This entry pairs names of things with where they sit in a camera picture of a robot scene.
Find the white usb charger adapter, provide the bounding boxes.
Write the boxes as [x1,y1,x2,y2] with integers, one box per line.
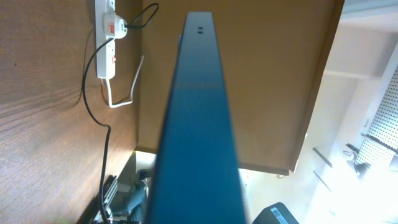
[104,14,127,39]

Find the brown wooden side panel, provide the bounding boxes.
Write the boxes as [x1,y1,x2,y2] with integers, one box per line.
[138,0,344,175]

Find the white power strip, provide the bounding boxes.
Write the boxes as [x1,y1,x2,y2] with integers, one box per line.
[95,0,116,79]

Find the white power strip cord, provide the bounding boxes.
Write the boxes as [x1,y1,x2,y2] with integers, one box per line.
[101,54,146,109]

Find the black usb charging cable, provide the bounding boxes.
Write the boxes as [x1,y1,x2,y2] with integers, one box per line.
[81,2,160,224]

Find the blue samsung smartphone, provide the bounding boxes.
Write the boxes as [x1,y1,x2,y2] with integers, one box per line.
[144,12,246,223]

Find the black box with label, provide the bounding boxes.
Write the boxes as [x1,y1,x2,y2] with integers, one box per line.
[252,202,299,224]

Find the white perforated metal rack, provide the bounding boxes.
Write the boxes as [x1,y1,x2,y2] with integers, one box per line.
[346,68,397,179]

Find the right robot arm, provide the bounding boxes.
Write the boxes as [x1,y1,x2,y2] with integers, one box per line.
[89,169,153,223]

